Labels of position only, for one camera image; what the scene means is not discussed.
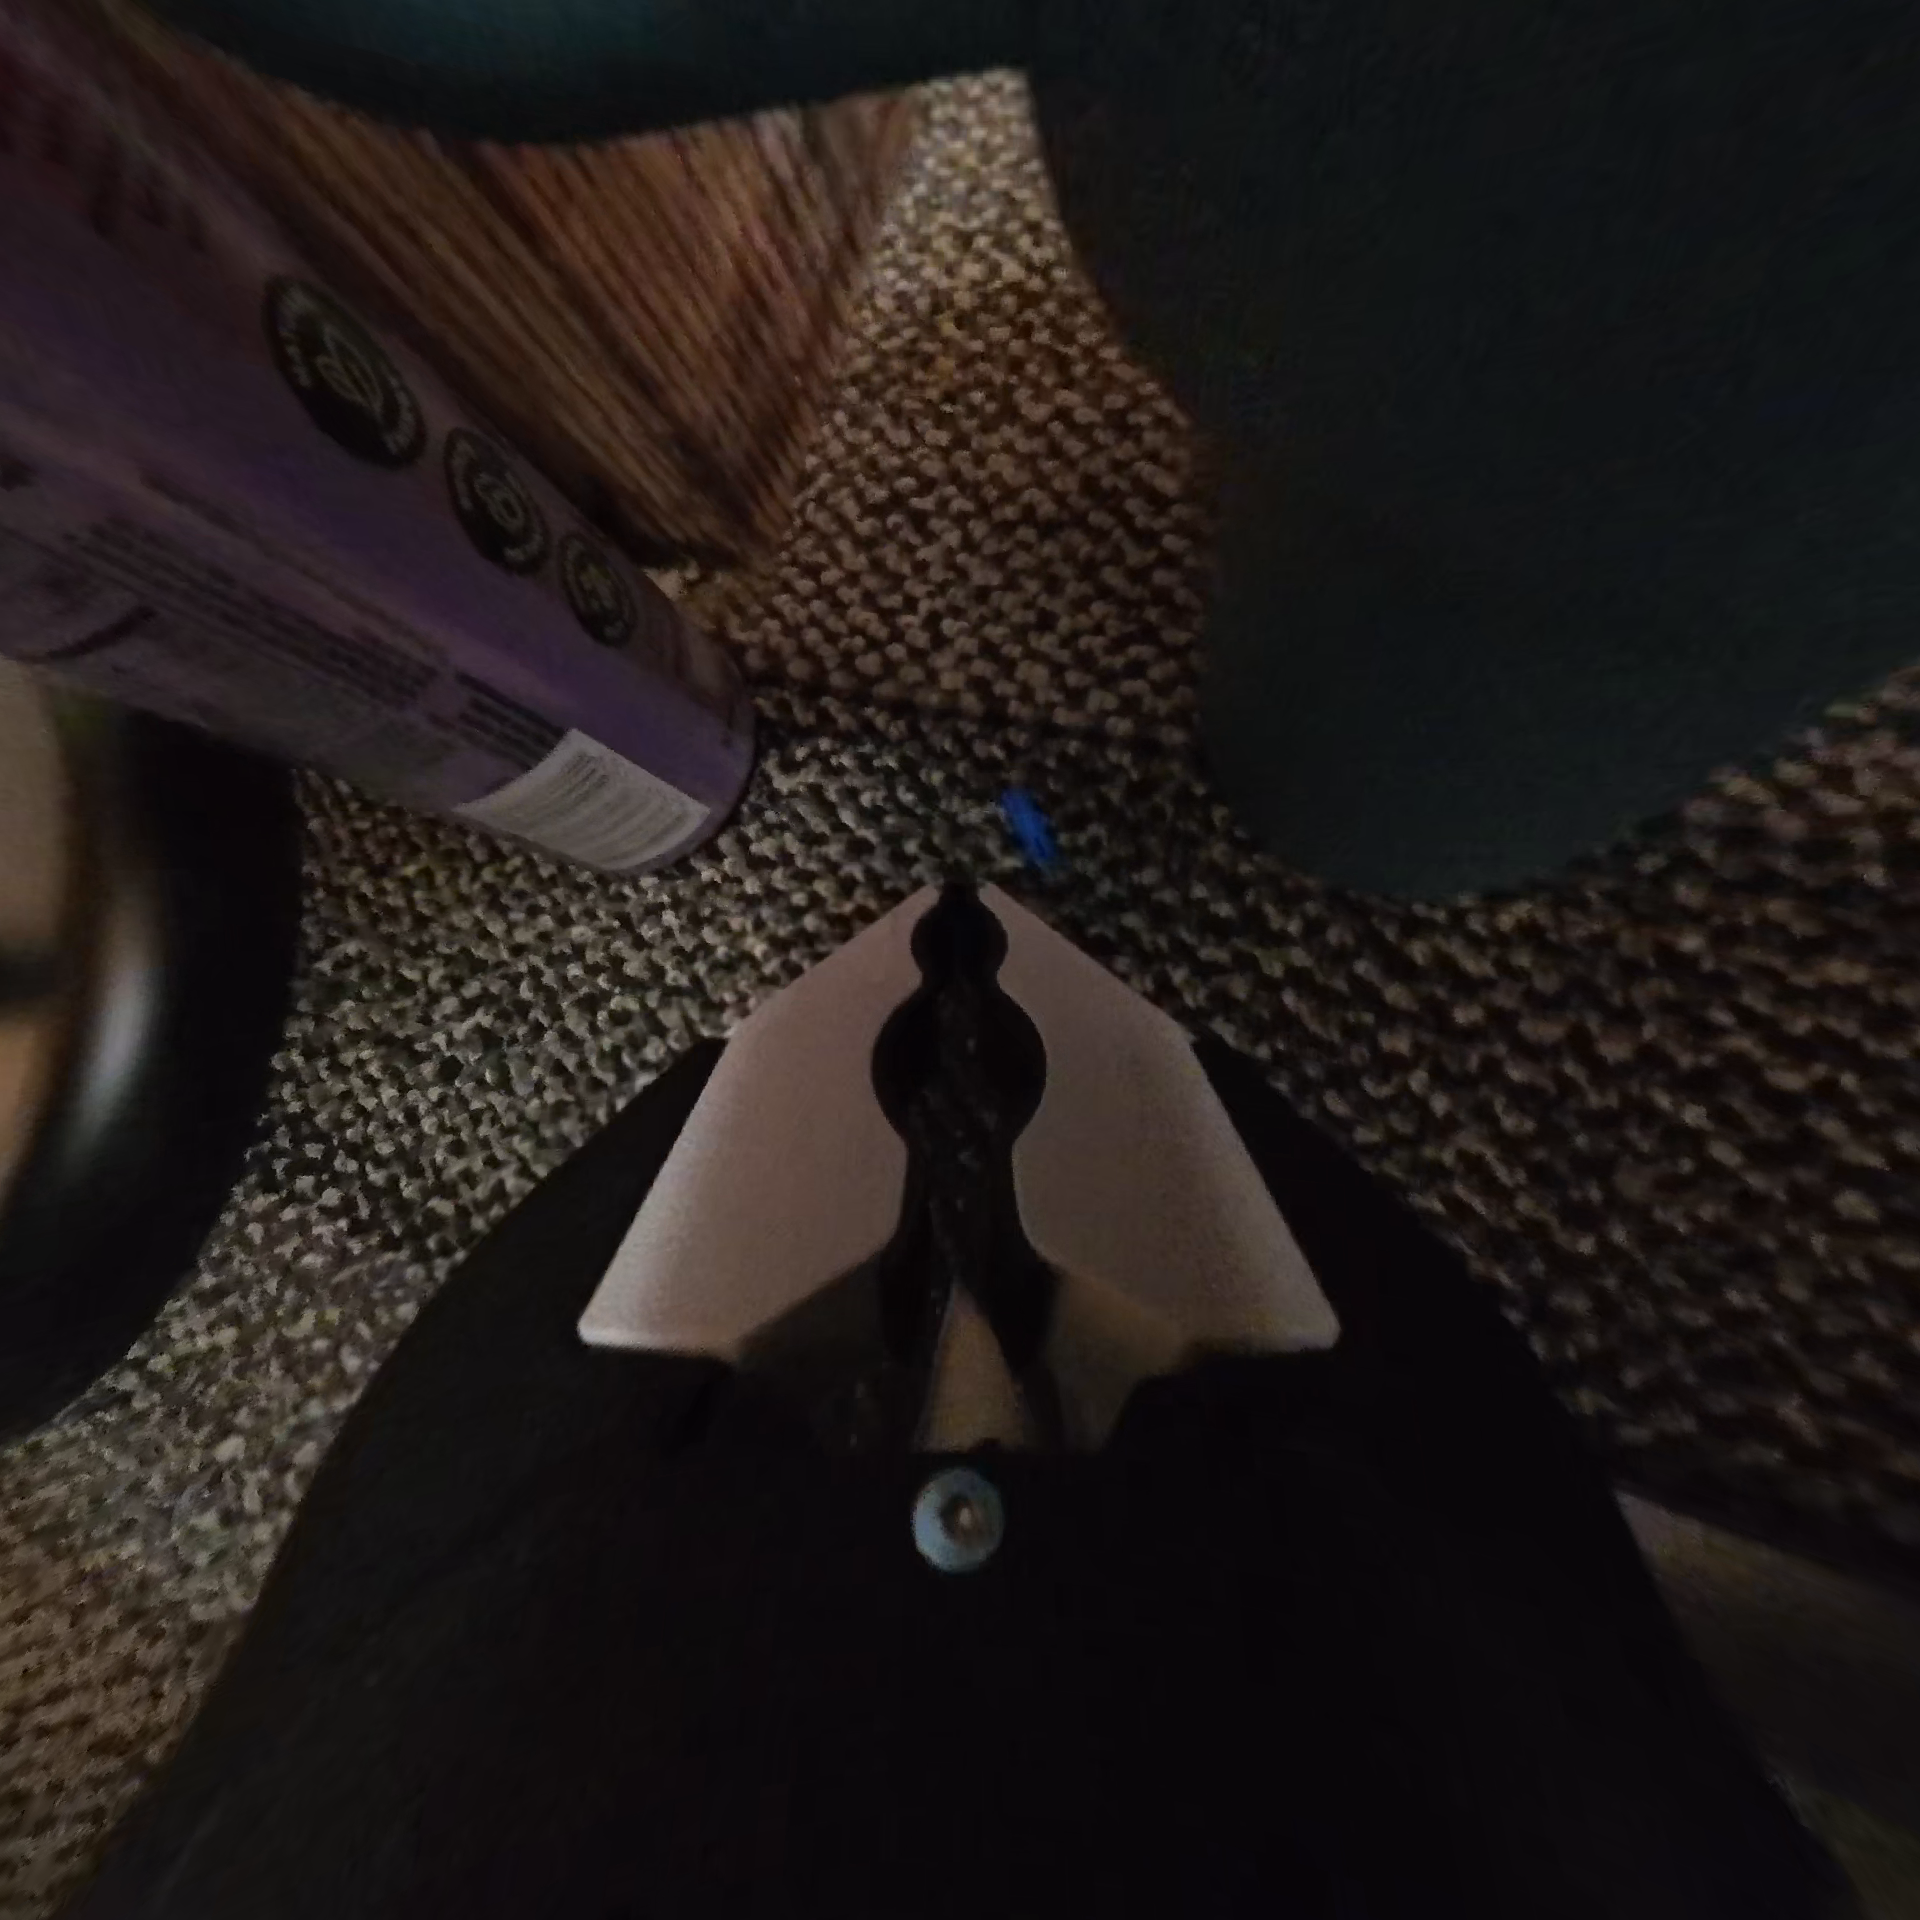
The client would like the black office chair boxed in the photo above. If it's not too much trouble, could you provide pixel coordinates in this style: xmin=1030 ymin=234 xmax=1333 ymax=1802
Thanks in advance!
xmin=0 ymin=697 xmax=309 ymax=1433

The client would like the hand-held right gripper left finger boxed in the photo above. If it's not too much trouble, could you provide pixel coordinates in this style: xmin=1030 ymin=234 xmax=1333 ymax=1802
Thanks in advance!
xmin=575 ymin=882 xmax=943 ymax=1355

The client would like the dark bulky object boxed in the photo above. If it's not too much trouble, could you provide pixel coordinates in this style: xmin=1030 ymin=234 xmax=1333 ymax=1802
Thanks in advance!
xmin=1027 ymin=0 xmax=1920 ymax=904

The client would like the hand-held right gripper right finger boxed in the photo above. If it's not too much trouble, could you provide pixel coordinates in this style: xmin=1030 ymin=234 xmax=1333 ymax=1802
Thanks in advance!
xmin=977 ymin=882 xmax=1343 ymax=1355

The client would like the wooden cabinet post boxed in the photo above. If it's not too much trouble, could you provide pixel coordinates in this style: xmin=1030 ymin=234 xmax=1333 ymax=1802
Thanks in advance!
xmin=89 ymin=30 xmax=924 ymax=571

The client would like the purple spray can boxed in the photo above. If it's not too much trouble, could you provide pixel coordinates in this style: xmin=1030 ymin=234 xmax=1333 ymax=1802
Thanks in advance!
xmin=0 ymin=30 xmax=757 ymax=875

